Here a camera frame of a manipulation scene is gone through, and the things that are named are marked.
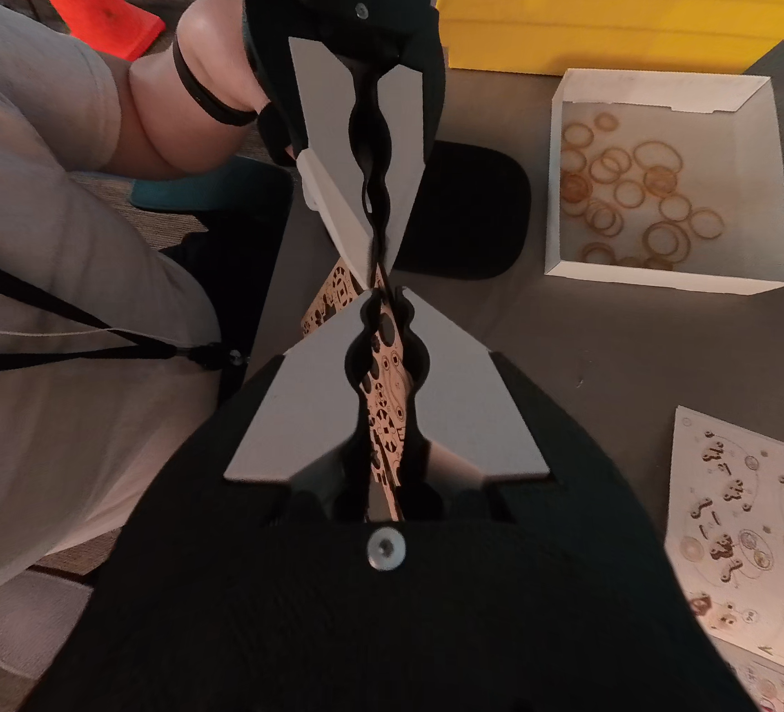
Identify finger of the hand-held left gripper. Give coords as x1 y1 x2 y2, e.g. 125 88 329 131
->
367 64 428 290
287 37 387 291

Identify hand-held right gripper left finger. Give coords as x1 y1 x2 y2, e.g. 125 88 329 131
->
223 288 396 514

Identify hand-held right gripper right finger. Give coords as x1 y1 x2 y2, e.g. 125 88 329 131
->
397 287 551 507

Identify laser-cut wooden parts sheet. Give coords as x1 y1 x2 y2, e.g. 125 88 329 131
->
300 258 410 522

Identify person's left forearm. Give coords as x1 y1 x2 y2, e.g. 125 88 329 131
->
107 60 295 180

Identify person's left hand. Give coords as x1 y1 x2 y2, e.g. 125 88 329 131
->
178 0 270 113

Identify black pad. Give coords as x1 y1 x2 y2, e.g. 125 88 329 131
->
392 140 531 280

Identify teal chair seat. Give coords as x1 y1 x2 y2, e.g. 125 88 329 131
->
130 158 295 214

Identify white cardboard tray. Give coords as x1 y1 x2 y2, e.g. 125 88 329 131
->
545 68 784 296

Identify yellow plastic bin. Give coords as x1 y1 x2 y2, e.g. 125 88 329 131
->
436 0 784 77

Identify wooden rings in box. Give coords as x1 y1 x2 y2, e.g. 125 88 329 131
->
560 112 726 272

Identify open instruction booklet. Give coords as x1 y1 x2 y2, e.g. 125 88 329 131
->
664 406 784 712

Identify black wrist strap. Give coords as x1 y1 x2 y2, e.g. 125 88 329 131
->
173 33 273 126

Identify black harness strap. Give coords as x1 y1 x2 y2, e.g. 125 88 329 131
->
0 268 249 373

